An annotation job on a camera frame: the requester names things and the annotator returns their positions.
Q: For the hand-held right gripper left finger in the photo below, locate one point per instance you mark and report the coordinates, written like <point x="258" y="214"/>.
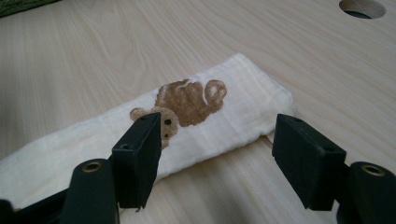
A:
<point x="137" y="161"/>

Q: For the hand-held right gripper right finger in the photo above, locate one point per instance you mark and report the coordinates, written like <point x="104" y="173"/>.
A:
<point x="306" y="161"/>

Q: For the cream cloth with bear print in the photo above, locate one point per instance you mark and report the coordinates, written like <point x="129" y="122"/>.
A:
<point x="236" y="109"/>

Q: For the green woven basket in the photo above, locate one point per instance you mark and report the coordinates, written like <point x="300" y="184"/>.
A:
<point x="18" y="6"/>

